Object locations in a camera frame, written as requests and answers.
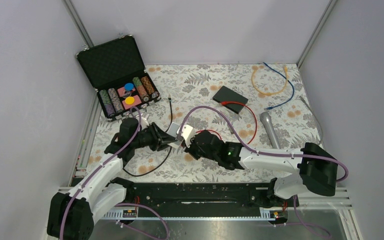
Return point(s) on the black network switch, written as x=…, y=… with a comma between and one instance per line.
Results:
x=225, y=94

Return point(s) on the blue round chip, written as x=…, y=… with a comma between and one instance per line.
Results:
x=129, y=86

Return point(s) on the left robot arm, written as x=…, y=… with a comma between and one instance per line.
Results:
x=74, y=214

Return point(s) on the yellow round chip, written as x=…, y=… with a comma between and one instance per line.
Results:
x=129, y=100

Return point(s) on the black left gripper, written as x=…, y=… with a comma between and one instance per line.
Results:
x=164, y=138

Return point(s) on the white router box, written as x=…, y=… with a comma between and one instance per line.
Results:
x=173, y=131

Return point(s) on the clear dealer button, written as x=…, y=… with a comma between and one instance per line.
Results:
x=127, y=94

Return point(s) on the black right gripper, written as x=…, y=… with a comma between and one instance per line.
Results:
x=190, y=149

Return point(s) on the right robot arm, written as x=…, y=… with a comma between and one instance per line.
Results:
x=311, y=168

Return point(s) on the black poker chip case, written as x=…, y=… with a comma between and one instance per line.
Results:
x=111, y=65

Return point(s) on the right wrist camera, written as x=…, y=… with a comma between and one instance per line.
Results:
x=185, y=134

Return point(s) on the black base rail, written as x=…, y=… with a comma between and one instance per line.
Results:
x=205, y=200

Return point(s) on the silver microphone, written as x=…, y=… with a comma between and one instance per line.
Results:
x=266, y=121

